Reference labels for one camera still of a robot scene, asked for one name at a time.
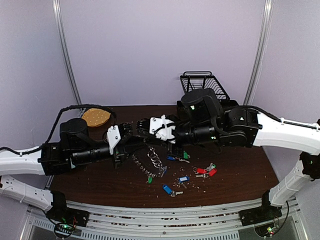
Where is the mixed colour key tag bunch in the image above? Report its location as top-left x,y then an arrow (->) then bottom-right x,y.
166,151 -> 191,163

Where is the metal disc with key rings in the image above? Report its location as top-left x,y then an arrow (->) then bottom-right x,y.
132,146 -> 167,178

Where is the green key tag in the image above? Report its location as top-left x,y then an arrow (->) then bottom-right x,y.
147,176 -> 153,184

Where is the blue key tag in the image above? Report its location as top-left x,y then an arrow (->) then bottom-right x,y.
162,184 -> 184,197
178,176 -> 190,189

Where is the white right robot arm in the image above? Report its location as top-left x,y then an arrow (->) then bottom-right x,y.
136,88 -> 320,221

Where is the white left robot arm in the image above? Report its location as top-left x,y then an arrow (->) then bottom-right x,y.
0,118 -> 144,222

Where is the yellow dotted plate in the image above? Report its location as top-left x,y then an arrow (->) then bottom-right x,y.
81,108 -> 111,128

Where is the red key tag bunch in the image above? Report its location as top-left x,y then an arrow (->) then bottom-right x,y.
192,163 -> 217,178

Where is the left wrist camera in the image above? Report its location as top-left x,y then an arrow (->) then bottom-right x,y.
103,122 -> 133,155

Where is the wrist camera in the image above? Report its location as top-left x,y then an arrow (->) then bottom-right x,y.
103,122 -> 133,155
136,114 -> 177,144

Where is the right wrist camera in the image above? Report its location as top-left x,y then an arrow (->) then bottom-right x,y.
136,114 -> 177,144

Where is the black wire dish rack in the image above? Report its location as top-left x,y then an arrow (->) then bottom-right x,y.
180,71 -> 239,109

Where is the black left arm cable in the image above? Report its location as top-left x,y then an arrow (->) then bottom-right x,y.
0,104 -> 118,156

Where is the aluminium front rail base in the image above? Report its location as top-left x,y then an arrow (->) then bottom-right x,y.
19,194 -> 301,240

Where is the left aluminium frame post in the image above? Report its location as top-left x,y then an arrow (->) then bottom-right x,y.
52,0 -> 82,105

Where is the aluminium frame post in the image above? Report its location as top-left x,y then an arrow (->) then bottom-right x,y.
243,0 -> 274,105
52,0 -> 82,105

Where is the right aluminium frame post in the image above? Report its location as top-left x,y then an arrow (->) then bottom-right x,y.
243,0 -> 274,105

